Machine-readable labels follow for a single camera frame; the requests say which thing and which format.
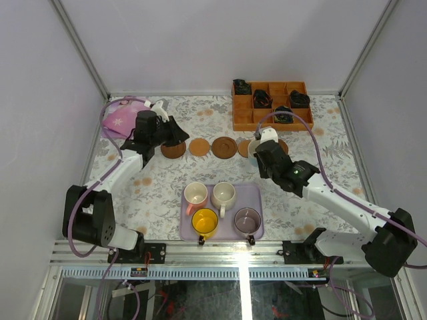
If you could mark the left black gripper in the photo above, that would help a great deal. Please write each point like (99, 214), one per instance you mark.
(170, 132)

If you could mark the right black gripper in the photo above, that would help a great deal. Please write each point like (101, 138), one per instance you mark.
(263, 173)

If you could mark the dark wooden coaster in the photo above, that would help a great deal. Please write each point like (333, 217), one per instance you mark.
(224, 147)
(173, 152)
(283, 145)

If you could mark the light blue cup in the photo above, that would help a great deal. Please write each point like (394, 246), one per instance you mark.
(252, 152)

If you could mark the light wooden coaster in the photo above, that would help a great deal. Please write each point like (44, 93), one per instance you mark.
(243, 148)
(199, 147)

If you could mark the beige speckled cup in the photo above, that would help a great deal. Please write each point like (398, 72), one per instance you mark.
(223, 197)

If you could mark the purple grey cup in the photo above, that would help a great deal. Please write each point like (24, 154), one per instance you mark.
(247, 222)

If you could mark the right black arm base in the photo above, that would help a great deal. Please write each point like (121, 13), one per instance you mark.
(304, 253)

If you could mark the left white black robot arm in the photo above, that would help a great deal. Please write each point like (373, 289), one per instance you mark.
(89, 214)

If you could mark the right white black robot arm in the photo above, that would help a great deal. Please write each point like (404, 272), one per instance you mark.
(384, 239)

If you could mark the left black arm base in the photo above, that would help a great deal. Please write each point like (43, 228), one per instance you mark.
(146, 253)

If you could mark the pink cup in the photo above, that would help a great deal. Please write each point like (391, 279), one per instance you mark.
(196, 196)

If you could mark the yellow cup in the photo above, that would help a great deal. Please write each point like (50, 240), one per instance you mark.
(205, 223)

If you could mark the lilac plastic tray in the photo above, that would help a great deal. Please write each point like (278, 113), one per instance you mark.
(248, 195)

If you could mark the black rolled item green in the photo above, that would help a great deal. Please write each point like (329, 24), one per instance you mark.
(285, 116)

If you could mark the pink folded cloth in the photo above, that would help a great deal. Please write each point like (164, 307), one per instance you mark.
(120, 118)

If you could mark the black rolled item orange trim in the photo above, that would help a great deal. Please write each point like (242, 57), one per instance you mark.
(261, 99)

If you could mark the black rolled item right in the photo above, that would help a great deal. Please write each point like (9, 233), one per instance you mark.
(299, 100)

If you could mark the black rolled item top left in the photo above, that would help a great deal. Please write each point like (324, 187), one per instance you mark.
(241, 87)

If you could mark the aluminium front rail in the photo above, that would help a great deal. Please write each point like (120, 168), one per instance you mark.
(189, 254)

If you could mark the blue slotted cable duct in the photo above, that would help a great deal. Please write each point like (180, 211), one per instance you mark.
(194, 273)

